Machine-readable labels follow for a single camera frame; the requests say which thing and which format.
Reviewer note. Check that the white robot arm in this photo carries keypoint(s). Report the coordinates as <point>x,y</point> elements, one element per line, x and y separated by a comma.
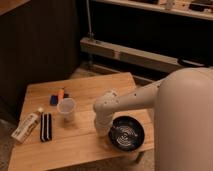
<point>183,117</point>

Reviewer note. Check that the wooden shelf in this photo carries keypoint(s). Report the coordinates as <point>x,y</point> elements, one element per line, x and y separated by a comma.
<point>176,7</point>

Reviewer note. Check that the wooden table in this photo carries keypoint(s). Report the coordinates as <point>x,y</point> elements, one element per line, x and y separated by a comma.
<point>74,143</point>

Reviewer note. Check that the clear plastic cup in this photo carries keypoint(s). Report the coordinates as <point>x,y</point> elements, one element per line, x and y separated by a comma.
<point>66,108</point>

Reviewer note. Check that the orange marker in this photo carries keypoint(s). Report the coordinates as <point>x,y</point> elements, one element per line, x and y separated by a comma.
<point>60,94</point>

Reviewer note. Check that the long grey case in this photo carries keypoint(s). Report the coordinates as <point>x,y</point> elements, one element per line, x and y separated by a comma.
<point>130,55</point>

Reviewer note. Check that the black striped rectangular block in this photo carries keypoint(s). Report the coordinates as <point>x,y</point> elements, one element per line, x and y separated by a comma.
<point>46,127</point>

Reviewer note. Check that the black handle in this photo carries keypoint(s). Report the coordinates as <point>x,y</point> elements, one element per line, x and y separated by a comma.
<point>190,64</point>

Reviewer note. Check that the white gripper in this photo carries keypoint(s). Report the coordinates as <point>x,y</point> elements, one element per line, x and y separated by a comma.
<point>103,126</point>

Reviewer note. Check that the metal pole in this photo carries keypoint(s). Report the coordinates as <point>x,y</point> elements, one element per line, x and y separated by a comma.
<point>90,32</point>

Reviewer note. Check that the black ceramic bowl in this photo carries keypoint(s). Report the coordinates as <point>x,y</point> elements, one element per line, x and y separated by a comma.
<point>126,134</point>

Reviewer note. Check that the white bottle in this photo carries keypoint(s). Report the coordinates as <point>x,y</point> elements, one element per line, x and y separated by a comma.
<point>27,125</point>

